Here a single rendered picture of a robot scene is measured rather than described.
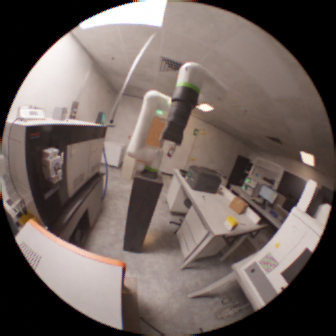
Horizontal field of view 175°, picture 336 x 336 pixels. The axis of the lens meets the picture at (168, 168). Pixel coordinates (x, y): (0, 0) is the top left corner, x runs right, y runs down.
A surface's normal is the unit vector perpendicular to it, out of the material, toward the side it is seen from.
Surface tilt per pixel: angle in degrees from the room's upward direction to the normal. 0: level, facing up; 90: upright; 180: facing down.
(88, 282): 0
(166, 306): 0
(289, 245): 90
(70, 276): 0
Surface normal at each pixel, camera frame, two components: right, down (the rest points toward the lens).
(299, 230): -0.94, -0.25
